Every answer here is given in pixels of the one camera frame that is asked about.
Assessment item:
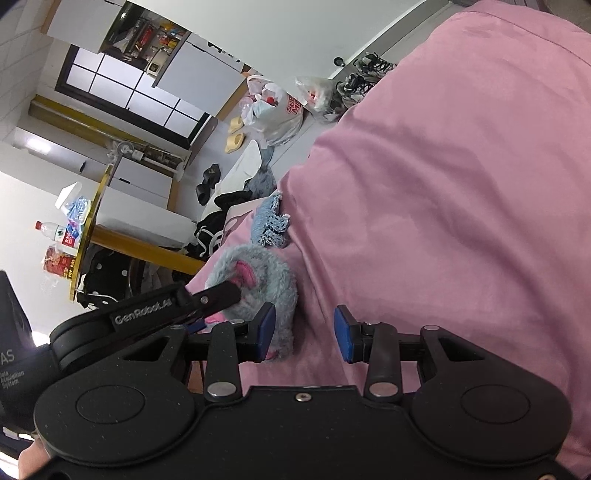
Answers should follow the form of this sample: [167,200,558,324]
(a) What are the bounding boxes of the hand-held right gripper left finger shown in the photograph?
[122,302,278,400]

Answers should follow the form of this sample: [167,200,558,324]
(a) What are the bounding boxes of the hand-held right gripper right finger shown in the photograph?
[335,305,472,400]

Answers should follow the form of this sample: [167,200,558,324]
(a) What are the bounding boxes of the black clothing with drawstring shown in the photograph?
[193,189,252,259]

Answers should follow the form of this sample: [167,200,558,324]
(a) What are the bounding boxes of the blue plastic bag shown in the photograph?
[65,196,95,227]

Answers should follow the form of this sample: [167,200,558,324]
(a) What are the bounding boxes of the white shopping bag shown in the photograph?
[240,75,305,147]

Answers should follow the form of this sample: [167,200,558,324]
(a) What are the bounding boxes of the plastic water bottle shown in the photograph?
[35,220,77,243]

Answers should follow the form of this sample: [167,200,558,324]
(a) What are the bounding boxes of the white floor mat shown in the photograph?
[217,138,263,197]

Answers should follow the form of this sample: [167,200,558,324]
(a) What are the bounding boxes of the person's bare leg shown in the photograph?
[187,357,206,395]

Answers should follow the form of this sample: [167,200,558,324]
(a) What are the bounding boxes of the pink printed mat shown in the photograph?
[217,203,259,250]

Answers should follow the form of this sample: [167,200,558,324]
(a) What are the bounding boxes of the yellow door frame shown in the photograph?
[28,95,192,160]

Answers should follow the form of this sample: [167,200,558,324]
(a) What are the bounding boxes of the dark wooden chair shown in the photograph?
[127,251,185,296]

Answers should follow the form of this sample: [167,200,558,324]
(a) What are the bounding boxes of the pink bed sheet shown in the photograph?
[187,0,591,480]

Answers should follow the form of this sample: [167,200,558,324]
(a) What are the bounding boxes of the clear plastic bag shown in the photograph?
[295,76,345,123]

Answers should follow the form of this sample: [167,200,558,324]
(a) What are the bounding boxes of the kitchen shelf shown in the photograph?
[99,16,190,61]

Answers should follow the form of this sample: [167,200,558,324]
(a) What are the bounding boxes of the white kitchen cabinet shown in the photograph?
[152,34,247,118]

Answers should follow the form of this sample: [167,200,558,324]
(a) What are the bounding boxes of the grey plush slipper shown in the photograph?
[203,244,298,361]

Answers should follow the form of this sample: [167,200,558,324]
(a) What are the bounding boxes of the white rice cooker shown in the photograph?
[145,48,174,75]

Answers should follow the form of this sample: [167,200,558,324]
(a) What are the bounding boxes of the black polka dot bag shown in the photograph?
[76,251,132,308]

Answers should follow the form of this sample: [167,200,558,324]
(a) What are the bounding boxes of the round table with yellow leg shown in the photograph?
[69,164,208,303]

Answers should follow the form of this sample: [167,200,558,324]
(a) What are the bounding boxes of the row of condiment bottles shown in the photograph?
[154,25,190,51]

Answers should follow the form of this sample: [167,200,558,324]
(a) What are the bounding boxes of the black framed sliding door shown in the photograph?
[55,45,218,148]

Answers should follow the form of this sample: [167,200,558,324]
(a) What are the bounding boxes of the white standing fan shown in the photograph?
[108,141,185,183]

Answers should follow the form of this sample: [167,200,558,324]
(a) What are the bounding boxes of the blue fringed knit cloth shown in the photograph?
[250,191,291,250]

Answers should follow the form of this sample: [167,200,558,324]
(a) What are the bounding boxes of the grey cloth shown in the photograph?
[244,148,278,199]

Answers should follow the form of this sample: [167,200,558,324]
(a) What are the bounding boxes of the red snack bag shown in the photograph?
[44,246,79,278]

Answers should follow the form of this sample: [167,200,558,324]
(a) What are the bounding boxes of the white paper box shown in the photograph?
[54,181,84,210]

